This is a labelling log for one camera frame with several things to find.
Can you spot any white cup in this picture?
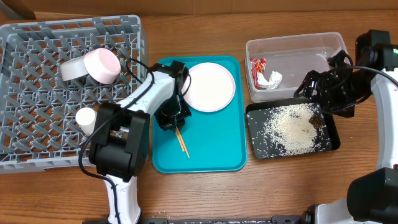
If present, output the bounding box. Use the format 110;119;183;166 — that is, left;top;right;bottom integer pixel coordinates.
75;107;97;135

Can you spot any grey dish rack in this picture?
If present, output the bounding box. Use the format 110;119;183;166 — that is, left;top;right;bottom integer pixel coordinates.
1;15;148;174

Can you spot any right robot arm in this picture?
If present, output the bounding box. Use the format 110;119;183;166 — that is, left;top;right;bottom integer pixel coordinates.
294;29;397;224

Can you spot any large white plate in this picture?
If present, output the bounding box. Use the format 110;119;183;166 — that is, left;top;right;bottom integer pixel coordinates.
182;62;236;112

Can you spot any teal plastic tray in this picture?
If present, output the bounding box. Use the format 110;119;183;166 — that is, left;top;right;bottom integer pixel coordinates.
152;55;248;174

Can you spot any brown food scrap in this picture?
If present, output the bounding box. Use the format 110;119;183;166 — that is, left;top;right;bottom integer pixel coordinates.
308;116;324;130

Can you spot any clear plastic bin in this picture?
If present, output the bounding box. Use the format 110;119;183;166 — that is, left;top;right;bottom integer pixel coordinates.
245;32;347;103

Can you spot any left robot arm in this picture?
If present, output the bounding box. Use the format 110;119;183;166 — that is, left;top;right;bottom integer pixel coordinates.
83;61;191;223

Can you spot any wooden chopstick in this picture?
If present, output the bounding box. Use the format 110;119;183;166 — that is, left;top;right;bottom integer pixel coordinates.
181;135;190;158
175;128;185;152

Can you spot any white rice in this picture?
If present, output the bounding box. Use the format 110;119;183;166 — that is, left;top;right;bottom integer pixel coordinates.
248;103;330;158

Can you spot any black tray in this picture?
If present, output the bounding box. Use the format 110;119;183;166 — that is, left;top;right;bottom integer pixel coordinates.
245;98;341;160

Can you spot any white tissue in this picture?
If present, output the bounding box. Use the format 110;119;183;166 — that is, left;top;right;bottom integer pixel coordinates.
257;71;282;90

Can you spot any small white bowl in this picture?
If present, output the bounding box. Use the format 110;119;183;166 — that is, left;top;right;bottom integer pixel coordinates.
83;48;121;84

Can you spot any grey bowl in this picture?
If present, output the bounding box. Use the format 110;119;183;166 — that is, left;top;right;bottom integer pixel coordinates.
60;56;88;81

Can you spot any red snack wrapper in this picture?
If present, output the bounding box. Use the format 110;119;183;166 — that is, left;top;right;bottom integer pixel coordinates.
250;58;267;89

